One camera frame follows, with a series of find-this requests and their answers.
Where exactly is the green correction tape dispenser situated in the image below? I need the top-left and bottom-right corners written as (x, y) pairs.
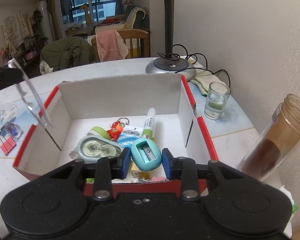
top-left (69, 135), bottom-right (123, 163)

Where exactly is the yellow small carton box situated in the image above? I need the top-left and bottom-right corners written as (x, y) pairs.
top-left (131, 162), bottom-right (151, 181)

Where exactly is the red fish keychain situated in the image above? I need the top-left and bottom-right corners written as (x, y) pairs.
top-left (107, 117), bottom-right (130, 141)

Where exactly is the teal pencil sharpener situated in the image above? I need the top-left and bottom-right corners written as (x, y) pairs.
top-left (130, 138), bottom-right (162, 172)

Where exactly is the blue white cream tube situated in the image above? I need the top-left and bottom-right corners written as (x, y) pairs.
top-left (116, 125), bottom-right (143, 148)

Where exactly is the green white glue pen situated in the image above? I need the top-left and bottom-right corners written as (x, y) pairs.
top-left (141, 108), bottom-right (155, 139)

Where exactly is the pink blue whale figurine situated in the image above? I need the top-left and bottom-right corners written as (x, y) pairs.
top-left (135, 177), bottom-right (167, 183)

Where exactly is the dark sideboard with clutter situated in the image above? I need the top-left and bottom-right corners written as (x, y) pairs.
top-left (0, 37), bottom-right (48, 69)

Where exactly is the green lid spice jar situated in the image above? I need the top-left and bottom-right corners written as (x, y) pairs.
top-left (88, 126), bottom-right (111, 140)

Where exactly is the red cardboard box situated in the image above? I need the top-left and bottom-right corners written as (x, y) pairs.
top-left (13, 74), bottom-right (218, 180)

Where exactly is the pink binder clip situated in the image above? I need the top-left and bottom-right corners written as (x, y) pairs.
top-left (0, 131), bottom-right (16, 156)

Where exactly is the olive green jacket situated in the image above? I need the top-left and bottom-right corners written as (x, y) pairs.
top-left (39, 36), bottom-right (95, 75)

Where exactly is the glass of water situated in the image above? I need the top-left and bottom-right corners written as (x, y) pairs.
top-left (204, 81), bottom-right (231, 120)

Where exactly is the green white cloth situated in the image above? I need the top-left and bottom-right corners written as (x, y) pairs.
top-left (190, 70), bottom-right (225, 96)

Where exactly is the white desk lamp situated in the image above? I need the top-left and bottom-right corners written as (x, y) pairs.
top-left (145, 0), bottom-right (196, 81)

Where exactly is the brown powder glass jar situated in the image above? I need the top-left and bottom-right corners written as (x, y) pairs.
top-left (238, 94), bottom-right (300, 180)

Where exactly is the pink cloth on chair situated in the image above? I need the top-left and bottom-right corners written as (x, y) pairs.
top-left (96, 29), bottom-right (129, 62)

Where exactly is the wooden chair pink cloth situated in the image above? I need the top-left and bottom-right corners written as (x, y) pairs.
top-left (90, 29), bottom-right (151, 62)

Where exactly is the sofa with blankets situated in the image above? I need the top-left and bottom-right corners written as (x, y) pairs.
top-left (95, 5), bottom-right (150, 33)

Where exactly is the black lamp cable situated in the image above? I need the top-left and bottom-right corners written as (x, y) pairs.
top-left (157, 44), bottom-right (232, 90)

